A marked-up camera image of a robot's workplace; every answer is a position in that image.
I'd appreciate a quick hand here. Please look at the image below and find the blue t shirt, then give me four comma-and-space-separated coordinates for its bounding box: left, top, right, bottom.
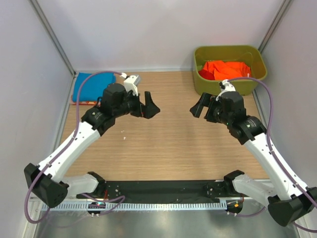
72, 72, 116, 100

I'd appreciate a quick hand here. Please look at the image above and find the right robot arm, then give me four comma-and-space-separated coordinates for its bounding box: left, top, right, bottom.
190, 91, 317, 227

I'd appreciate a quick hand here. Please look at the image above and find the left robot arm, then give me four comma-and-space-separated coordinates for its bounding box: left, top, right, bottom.
24, 83, 160, 208

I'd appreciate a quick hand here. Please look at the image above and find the red t shirt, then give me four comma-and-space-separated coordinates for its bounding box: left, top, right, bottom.
199, 69, 215, 80

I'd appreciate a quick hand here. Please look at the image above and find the orange t shirt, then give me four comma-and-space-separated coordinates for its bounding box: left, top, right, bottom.
202, 60, 251, 81

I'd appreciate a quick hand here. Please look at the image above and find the folded pink t shirt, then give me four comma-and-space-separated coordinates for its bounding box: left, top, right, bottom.
69, 95, 97, 105

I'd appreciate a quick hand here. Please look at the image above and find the olive green plastic bin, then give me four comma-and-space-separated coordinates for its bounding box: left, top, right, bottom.
193, 45, 267, 95

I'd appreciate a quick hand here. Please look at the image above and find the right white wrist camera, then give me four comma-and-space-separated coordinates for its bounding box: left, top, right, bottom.
215, 79, 236, 101

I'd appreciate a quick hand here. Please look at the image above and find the white slotted cable duct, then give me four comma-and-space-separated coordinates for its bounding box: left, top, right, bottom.
51, 200, 227, 211

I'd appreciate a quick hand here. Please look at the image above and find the aluminium front rail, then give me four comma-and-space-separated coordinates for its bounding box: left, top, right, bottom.
29, 178, 302, 202

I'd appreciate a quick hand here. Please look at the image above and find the right aluminium frame post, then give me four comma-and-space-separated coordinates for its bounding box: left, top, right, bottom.
258, 0, 294, 53

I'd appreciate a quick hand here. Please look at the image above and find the aluminium frame post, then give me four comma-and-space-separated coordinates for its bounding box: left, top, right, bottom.
258, 0, 294, 53
28, 0, 76, 77

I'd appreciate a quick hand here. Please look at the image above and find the left aluminium frame post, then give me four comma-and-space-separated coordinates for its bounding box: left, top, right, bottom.
28, 0, 76, 77

